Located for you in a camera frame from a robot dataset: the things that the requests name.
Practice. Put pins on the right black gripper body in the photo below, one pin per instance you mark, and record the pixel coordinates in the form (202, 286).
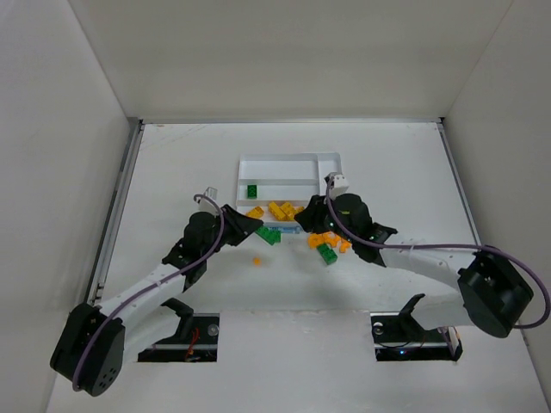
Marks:
(321, 213)

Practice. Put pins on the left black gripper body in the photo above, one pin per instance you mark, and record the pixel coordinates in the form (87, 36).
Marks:
(229, 224)

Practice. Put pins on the large yellow arch lego brick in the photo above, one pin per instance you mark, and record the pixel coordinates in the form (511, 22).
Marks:
(256, 212)

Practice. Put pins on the yellow lego brick with face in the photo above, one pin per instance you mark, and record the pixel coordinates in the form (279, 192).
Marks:
(298, 211)

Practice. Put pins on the orange lego pieces cluster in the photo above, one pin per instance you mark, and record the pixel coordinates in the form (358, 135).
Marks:
(336, 242)

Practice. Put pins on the yellow 2x3 lego brick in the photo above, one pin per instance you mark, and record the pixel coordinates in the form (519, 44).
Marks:
(283, 212)

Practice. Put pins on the green 2x4 lego brick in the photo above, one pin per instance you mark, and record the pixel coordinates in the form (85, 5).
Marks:
(327, 253)

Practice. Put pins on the green L-shaped lego brick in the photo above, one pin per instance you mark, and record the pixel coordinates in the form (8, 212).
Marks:
(270, 236)

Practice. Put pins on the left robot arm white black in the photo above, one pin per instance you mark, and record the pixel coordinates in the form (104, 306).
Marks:
(98, 339)

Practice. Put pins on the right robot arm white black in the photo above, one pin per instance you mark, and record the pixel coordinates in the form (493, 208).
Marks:
(488, 291)

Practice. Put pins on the light blue lego row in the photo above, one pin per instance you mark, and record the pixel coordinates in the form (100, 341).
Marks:
(285, 229)

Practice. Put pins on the white divided plastic tray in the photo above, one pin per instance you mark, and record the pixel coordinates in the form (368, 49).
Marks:
(292, 178)

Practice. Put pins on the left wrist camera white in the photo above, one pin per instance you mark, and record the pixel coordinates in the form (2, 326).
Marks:
(206, 201)

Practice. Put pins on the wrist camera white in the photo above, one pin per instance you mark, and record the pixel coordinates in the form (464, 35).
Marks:
(336, 184)
(206, 201)

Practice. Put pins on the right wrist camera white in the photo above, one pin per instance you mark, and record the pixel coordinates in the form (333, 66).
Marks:
(336, 184)

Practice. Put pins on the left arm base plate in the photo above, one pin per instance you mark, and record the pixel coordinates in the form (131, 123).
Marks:
(197, 343)

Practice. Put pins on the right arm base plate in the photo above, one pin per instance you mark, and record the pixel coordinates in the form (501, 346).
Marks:
(400, 338)

